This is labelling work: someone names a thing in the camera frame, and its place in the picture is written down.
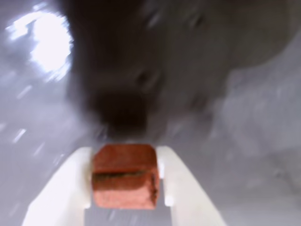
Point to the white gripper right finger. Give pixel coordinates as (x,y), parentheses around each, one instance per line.
(183,188)

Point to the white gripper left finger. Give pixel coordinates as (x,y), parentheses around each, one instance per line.
(65,179)

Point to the red cube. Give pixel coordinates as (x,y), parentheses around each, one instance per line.
(124,174)

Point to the shiny black table mat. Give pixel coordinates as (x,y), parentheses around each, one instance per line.
(211,70)

